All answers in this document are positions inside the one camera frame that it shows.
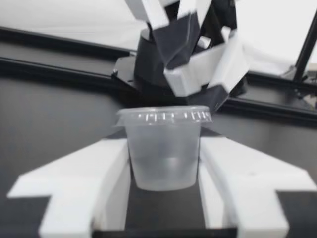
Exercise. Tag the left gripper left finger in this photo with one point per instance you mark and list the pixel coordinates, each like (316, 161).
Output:
(81, 173)

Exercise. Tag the small clear plastic cup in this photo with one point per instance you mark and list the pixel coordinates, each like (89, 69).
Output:
(163, 153)

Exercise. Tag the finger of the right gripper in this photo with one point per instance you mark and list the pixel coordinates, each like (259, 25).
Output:
(175, 42)
(230, 64)

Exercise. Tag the black frame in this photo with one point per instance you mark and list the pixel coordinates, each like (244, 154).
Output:
(62, 49)

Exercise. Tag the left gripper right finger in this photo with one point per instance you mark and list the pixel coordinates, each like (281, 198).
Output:
(242, 173)

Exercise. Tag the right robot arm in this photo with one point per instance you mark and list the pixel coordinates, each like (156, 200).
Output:
(146, 62)

